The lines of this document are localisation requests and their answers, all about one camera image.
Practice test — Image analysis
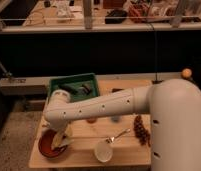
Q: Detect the green plastic bin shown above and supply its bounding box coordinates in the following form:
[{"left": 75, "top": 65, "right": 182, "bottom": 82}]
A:
[{"left": 48, "top": 73, "right": 100, "bottom": 102}]

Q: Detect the white cup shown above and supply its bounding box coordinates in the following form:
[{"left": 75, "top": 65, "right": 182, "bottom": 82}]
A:
[{"left": 94, "top": 141, "right": 113, "bottom": 163}]

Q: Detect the metal spoon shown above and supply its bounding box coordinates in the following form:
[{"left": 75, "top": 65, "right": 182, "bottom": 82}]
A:
[{"left": 105, "top": 129, "right": 131, "bottom": 143}]

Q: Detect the red bowl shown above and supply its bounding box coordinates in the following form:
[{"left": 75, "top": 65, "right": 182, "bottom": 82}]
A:
[{"left": 38, "top": 129, "right": 67, "bottom": 158}]

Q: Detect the black cable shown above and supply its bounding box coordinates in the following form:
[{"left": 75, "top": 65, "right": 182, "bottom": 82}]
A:
[{"left": 145, "top": 19, "right": 163, "bottom": 85}]

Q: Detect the bunch of dark grapes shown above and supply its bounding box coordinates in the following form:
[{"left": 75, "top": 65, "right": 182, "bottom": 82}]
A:
[{"left": 134, "top": 115, "right": 150, "bottom": 145}]

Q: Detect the small orange object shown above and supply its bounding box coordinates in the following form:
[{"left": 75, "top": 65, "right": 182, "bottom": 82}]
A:
[{"left": 86, "top": 118, "right": 97, "bottom": 124}]

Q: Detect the orange ball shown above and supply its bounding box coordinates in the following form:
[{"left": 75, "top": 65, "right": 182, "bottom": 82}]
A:
[{"left": 181, "top": 68, "right": 192, "bottom": 79}]

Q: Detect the black tray on shelf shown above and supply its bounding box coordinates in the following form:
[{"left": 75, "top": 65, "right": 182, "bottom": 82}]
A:
[{"left": 105, "top": 9, "right": 127, "bottom": 24}]

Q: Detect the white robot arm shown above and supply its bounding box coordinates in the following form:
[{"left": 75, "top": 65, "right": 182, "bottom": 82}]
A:
[{"left": 44, "top": 79, "right": 201, "bottom": 171}]

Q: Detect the yellow banana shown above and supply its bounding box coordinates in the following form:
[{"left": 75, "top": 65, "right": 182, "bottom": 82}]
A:
[{"left": 51, "top": 125, "right": 72, "bottom": 150}]

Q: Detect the small blue object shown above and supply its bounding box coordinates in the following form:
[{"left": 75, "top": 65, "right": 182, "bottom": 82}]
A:
[{"left": 111, "top": 116, "right": 121, "bottom": 123}]

